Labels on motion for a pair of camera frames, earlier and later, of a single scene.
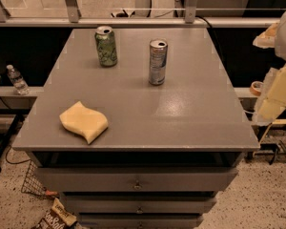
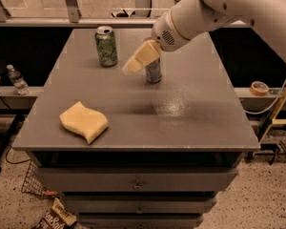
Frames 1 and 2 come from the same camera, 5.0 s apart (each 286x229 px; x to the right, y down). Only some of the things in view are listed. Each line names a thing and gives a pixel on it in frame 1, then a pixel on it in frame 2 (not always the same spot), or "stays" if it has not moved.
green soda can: [107, 46] stays
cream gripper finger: [278, 93] -> [165, 34]
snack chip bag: [56, 218] stays
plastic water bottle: [16, 79] stays
